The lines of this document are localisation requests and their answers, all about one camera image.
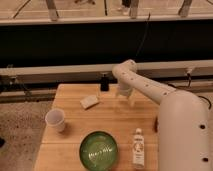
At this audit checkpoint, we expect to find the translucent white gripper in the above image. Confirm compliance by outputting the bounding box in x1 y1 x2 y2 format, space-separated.
115 87 135 107

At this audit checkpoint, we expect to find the black eraser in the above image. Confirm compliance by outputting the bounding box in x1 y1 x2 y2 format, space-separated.
100 75 109 91

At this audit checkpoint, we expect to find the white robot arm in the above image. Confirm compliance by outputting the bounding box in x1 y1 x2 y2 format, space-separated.
112 59 213 171

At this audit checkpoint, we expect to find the white sponge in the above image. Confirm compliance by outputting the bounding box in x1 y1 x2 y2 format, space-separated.
80 95 99 109

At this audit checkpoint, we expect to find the red brown small object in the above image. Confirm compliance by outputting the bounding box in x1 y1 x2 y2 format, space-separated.
154 117 158 133

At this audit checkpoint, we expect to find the green glass bowl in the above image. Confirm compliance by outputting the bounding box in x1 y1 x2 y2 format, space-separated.
79 131 118 171

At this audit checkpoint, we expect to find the clear plastic bottle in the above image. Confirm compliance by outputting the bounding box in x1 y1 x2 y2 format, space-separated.
133 128 145 170

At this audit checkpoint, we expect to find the white plastic cup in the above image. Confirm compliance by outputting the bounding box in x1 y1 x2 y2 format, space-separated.
45 108 65 132

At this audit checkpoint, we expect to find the black floor cable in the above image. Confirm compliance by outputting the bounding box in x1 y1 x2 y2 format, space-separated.
166 81 213 110

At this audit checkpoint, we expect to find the black hanging cable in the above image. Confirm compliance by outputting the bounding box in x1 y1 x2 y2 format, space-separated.
134 12 152 61

